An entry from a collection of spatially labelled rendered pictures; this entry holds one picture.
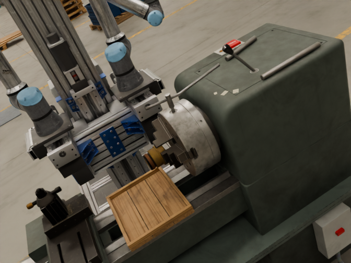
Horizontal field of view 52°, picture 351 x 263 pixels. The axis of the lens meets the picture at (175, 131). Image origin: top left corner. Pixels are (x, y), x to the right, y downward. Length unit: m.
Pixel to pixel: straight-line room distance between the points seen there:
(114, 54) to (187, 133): 0.72
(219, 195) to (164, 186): 0.27
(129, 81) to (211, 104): 0.68
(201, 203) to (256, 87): 0.53
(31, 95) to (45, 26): 0.37
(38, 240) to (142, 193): 0.50
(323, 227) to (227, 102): 0.85
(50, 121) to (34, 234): 0.56
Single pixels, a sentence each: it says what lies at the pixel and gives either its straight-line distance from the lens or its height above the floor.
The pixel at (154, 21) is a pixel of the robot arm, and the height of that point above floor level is 1.45.
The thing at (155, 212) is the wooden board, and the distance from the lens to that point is 1.59.
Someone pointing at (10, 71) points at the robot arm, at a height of 1.49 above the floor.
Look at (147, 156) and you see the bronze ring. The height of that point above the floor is 1.11.
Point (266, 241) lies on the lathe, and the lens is 1.78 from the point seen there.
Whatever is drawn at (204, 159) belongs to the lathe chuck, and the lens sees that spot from 1.46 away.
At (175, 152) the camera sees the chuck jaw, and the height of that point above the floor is 1.12.
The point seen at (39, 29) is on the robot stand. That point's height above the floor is 1.61.
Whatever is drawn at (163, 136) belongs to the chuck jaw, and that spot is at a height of 1.14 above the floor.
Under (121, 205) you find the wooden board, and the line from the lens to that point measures 1.72.
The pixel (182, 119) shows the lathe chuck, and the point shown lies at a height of 1.22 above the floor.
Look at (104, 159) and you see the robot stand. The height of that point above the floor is 0.86.
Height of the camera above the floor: 1.95
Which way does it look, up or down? 32 degrees down
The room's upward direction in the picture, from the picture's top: 24 degrees counter-clockwise
